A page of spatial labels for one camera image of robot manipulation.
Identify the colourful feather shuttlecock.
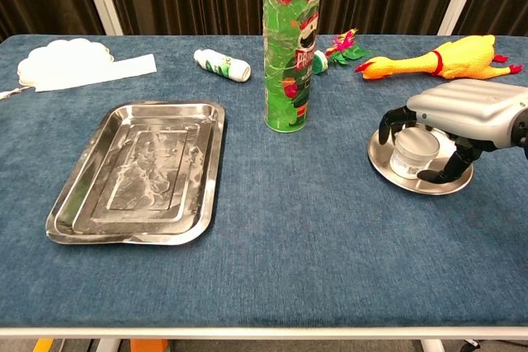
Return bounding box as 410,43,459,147
312,29,371,76

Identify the white bottle green label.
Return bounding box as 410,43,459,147
193,49,252,82

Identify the round steel plate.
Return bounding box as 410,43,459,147
367,123,474,196

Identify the rectangular steel tray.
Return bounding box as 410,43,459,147
45,100,227,246

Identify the yellow rubber chicken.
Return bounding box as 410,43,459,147
355,34,524,81

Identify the white round jar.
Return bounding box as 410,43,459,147
389,127,439,180

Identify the red-lidded green can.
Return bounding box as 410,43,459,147
261,0,323,134

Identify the white paper strip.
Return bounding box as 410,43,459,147
35,53,158,92

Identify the white scalloped plate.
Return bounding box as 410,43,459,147
16,37,113,86

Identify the white tassel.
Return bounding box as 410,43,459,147
0,86,32,101

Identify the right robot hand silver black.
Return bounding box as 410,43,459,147
378,78,528,184

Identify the blue table cloth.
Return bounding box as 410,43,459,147
0,34,528,328

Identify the orange plastic object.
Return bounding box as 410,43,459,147
130,339,169,352

